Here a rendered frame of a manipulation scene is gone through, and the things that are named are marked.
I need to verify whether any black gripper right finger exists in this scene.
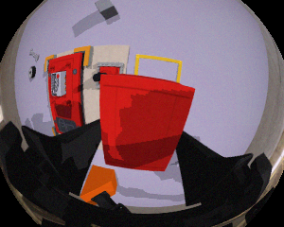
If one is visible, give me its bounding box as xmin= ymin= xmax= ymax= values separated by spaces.
xmin=175 ymin=130 xmax=253 ymax=207

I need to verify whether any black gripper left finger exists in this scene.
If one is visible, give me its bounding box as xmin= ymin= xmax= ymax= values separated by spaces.
xmin=21 ymin=119 xmax=101 ymax=196

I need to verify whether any small black toy tyre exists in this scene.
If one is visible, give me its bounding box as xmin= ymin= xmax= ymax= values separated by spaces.
xmin=28 ymin=65 xmax=36 ymax=79

